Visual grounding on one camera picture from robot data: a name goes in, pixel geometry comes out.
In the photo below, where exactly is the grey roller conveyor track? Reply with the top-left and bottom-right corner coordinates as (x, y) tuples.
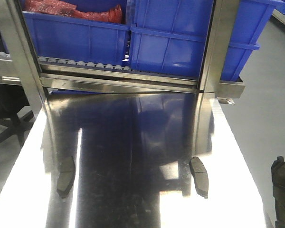
(38, 56), (131, 71)

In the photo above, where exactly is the left blue plastic bin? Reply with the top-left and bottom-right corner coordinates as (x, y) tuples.
(21, 0), (131, 68)

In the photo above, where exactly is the right blue plastic bin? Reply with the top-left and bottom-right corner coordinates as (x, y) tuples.
(129, 0), (282, 81)

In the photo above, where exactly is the blue plastic bin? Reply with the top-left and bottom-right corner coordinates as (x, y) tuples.
(129, 0), (282, 81)
(21, 0), (131, 68)

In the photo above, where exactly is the black office chair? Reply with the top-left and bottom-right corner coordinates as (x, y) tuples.
(0, 84), (34, 147)

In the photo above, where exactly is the grey brake pad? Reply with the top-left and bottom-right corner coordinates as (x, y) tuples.
(190, 156), (209, 199)
(56, 156), (76, 199)
(271, 156), (285, 187)

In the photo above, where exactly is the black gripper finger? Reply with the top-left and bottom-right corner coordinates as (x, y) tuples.
(273, 184), (285, 228)

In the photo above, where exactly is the stainless steel rack frame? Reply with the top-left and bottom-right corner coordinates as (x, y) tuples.
(0, 0), (245, 115)

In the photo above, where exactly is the red bubble wrap bag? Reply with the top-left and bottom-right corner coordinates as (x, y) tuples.
(24, 0), (123, 24)

